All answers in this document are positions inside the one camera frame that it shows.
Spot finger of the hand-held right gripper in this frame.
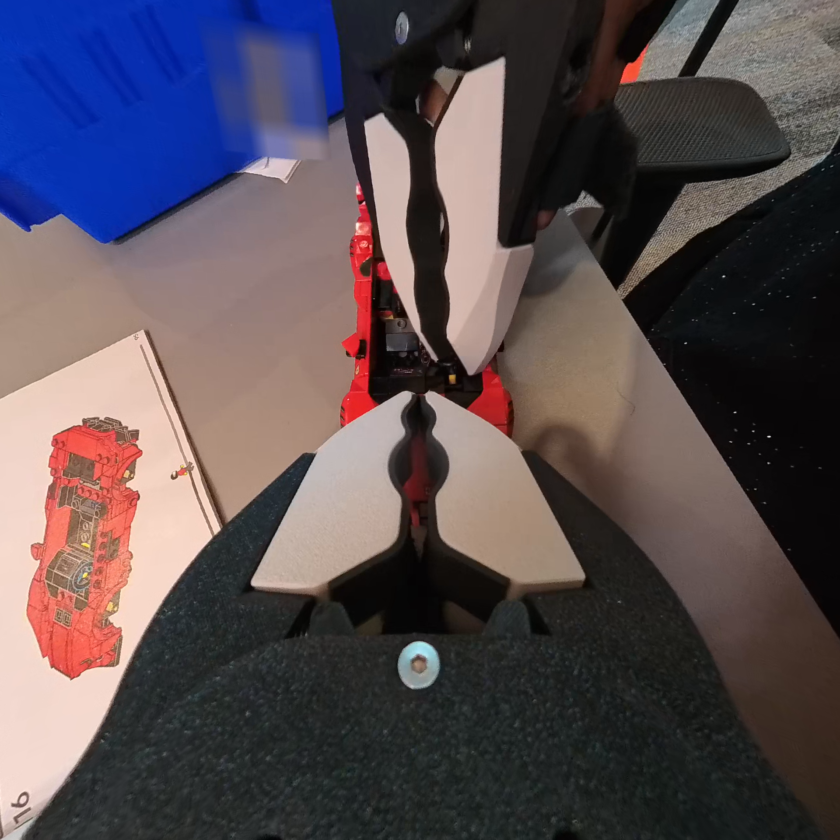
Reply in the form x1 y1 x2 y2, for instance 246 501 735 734
433 56 536 376
363 107 455 365

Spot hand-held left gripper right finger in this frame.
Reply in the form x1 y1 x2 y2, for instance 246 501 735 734
420 392 586 601

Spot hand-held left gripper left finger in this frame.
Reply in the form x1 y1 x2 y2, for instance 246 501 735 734
251 392 421 601

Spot red lego car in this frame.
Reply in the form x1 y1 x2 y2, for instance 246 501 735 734
340 182 516 529

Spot lego instruction booklet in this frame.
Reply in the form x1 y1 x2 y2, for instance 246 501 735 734
0 330 224 840

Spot person's right hand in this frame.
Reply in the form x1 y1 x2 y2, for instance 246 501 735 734
581 0 660 111

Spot white paper sheet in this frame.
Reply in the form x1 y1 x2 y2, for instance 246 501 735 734
239 154 301 186

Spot black mesh office chair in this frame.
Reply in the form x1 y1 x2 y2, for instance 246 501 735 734
597 0 791 290

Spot blue plastic bin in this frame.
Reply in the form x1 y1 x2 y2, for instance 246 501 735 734
0 0 349 245

